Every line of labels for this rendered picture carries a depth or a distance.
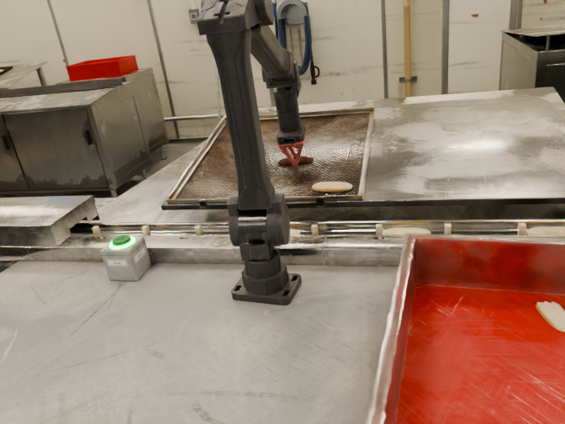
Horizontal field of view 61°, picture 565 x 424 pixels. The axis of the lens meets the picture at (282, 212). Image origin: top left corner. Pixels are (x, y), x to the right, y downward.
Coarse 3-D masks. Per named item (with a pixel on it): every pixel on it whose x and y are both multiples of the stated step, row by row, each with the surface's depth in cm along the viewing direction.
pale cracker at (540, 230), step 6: (534, 228) 96; (540, 228) 96; (546, 228) 95; (552, 228) 95; (558, 228) 94; (564, 228) 94; (528, 234) 95; (534, 234) 94; (540, 234) 94; (546, 234) 94; (552, 234) 93; (558, 234) 93; (564, 234) 93
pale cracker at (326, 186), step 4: (316, 184) 119; (320, 184) 118; (324, 184) 118; (328, 184) 118; (332, 184) 117; (336, 184) 117; (340, 184) 117; (344, 184) 117; (348, 184) 117; (316, 188) 118; (320, 188) 117; (324, 188) 117; (328, 188) 117; (332, 188) 116; (336, 188) 116; (340, 188) 116; (344, 188) 116; (348, 188) 116
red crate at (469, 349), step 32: (416, 288) 88; (448, 288) 87; (480, 288) 86; (416, 320) 80; (448, 320) 79; (480, 320) 78; (512, 320) 77; (544, 320) 76; (416, 352) 73; (448, 352) 72; (480, 352) 72; (512, 352) 71; (544, 352) 70; (416, 384) 68; (448, 384) 67; (480, 384) 66; (512, 384) 65; (544, 384) 65; (416, 416) 63; (448, 416) 62; (480, 416) 61; (512, 416) 61; (544, 416) 60
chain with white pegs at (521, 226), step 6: (96, 228) 121; (144, 228) 117; (198, 228) 113; (312, 228) 106; (378, 228) 103; (450, 228) 99; (522, 228) 95; (96, 234) 121; (144, 234) 118; (198, 234) 114; (312, 234) 107; (318, 234) 107; (378, 234) 103; (522, 234) 96
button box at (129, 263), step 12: (144, 240) 107; (108, 252) 102; (120, 252) 101; (132, 252) 102; (144, 252) 106; (108, 264) 103; (120, 264) 103; (132, 264) 102; (144, 264) 106; (108, 276) 105; (120, 276) 104; (132, 276) 103
